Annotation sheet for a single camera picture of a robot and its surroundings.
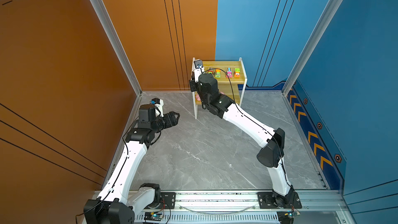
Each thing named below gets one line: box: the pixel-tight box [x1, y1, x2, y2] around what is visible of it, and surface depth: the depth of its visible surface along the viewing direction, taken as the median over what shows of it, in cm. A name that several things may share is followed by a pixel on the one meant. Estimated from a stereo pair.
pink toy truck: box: [225, 67, 233, 79], surface depth 83 cm
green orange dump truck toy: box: [233, 67, 241, 78], surface depth 83 cm
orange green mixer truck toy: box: [215, 68, 222, 79], surface depth 82 cm
